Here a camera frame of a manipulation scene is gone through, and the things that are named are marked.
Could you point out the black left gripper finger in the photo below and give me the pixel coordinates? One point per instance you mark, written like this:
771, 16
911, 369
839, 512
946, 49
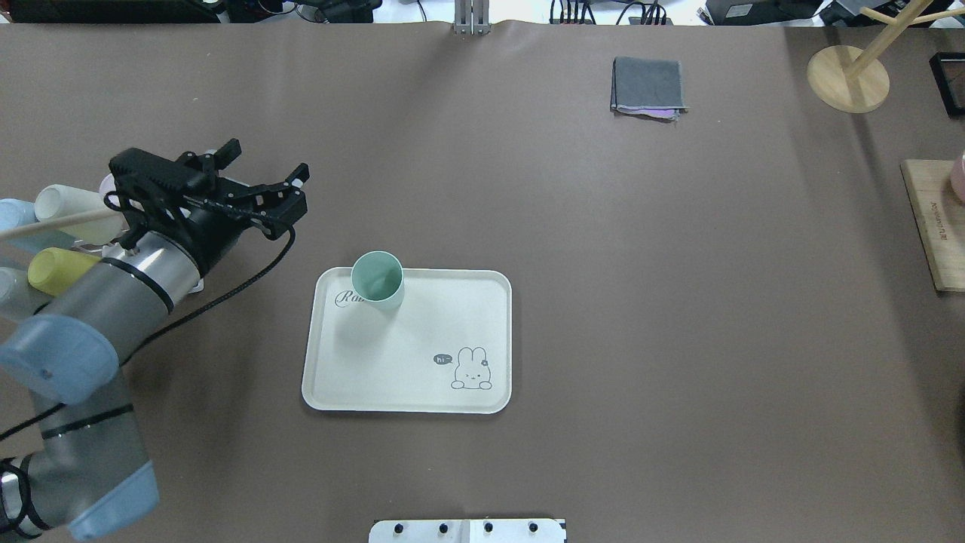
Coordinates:
211, 162
269, 207

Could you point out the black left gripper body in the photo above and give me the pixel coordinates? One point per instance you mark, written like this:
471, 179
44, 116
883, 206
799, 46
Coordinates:
213, 229

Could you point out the green plastic cup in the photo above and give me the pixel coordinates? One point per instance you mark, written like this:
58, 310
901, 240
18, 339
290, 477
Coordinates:
378, 278

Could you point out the cream rabbit tray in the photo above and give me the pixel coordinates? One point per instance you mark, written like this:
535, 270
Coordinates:
447, 348

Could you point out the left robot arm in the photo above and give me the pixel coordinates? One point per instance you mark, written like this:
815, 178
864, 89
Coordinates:
93, 475

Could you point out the pink plastic cup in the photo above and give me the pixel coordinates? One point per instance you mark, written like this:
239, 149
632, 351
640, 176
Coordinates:
107, 185

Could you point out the cream plastic cup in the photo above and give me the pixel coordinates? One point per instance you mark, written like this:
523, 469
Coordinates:
58, 201

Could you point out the yellow plastic cup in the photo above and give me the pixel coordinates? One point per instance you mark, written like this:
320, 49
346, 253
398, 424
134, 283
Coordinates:
53, 270

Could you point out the light blue plastic cup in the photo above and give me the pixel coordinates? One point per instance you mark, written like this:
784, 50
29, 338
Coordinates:
17, 213

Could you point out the grey plastic cup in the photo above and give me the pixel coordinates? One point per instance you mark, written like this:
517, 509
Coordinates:
19, 300

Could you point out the black glass rack tray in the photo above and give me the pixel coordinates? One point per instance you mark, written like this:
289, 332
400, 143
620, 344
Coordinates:
948, 71

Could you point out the folded grey cloth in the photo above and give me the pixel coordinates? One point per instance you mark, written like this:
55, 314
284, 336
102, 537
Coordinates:
647, 88

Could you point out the wooden mug tree stand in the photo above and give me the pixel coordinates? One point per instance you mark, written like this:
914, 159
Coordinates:
853, 80

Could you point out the wooden cutting board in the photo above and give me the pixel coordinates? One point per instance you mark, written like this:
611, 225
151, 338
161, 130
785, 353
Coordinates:
939, 216

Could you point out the pink ribbed bowl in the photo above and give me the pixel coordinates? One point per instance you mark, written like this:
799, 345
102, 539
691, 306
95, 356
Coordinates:
957, 177

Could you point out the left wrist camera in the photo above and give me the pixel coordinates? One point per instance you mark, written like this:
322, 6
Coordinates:
153, 192

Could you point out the white wire cup rack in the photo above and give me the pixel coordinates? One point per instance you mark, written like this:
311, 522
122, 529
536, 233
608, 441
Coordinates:
75, 219

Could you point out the aluminium frame post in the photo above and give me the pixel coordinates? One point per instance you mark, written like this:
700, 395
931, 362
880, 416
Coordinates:
471, 17

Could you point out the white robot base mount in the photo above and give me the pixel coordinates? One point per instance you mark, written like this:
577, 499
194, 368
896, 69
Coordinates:
470, 530

